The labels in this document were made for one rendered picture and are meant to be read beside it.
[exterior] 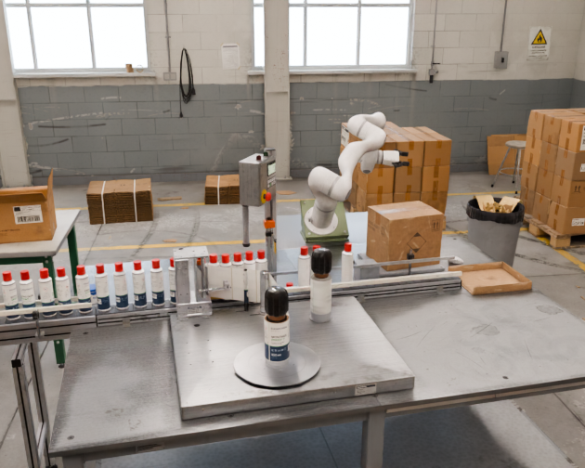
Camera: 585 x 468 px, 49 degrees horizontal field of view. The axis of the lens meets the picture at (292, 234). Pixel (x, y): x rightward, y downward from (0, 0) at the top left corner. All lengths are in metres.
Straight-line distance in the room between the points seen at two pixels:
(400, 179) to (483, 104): 2.88
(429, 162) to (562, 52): 3.45
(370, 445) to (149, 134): 6.34
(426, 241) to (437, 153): 3.11
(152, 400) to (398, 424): 1.35
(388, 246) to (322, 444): 0.97
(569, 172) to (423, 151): 1.29
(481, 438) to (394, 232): 1.03
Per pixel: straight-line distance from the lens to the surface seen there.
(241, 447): 3.05
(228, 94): 8.09
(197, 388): 2.23
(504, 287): 3.15
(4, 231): 4.08
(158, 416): 2.21
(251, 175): 2.69
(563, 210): 6.26
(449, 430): 3.22
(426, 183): 6.33
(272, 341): 2.24
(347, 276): 2.91
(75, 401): 2.35
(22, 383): 2.81
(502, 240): 5.19
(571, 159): 6.14
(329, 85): 8.22
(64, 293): 2.79
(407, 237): 3.19
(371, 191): 6.19
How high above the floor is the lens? 2.08
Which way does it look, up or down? 19 degrees down
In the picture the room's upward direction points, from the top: straight up
